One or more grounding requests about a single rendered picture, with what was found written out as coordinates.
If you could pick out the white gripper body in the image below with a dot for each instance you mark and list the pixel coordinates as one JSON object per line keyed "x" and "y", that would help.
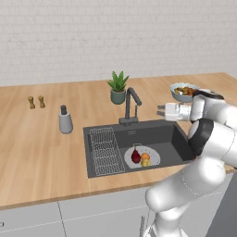
{"x": 172, "y": 112}

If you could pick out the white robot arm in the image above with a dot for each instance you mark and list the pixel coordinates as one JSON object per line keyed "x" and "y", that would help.
{"x": 197, "y": 182}

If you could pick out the dark grey sink basin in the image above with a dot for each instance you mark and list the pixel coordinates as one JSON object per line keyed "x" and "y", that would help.
{"x": 166, "y": 137}

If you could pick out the dark grey sink faucet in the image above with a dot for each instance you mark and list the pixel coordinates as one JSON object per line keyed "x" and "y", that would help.
{"x": 128, "y": 108}

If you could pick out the white colander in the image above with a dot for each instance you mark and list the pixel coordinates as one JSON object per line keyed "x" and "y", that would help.
{"x": 153, "y": 157}

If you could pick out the orange tangerine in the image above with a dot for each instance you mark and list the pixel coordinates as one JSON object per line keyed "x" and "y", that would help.
{"x": 145, "y": 156}

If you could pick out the dark red pear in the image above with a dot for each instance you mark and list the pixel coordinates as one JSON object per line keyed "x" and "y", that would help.
{"x": 135, "y": 155}

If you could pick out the pale blue bowl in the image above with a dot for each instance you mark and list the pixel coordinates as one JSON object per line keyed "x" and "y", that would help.
{"x": 182, "y": 97}

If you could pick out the brown and yellow fruit pile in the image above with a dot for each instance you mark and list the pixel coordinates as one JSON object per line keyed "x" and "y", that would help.
{"x": 184, "y": 91}

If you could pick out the green plant in teal pot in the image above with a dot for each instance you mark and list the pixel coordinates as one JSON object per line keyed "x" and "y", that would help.
{"x": 118, "y": 89}

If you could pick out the grey soap dispenser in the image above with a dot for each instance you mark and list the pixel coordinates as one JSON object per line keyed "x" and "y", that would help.
{"x": 65, "y": 122}

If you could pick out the dark grey appliance front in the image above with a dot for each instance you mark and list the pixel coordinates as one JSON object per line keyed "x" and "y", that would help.
{"x": 227, "y": 209}

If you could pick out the pale grey cupboard door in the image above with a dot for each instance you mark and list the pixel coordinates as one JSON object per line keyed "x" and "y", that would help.
{"x": 102, "y": 216}
{"x": 29, "y": 220}

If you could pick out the small brown shaker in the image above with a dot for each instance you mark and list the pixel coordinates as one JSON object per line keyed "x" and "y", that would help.
{"x": 41, "y": 102}
{"x": 31, "y": 102}

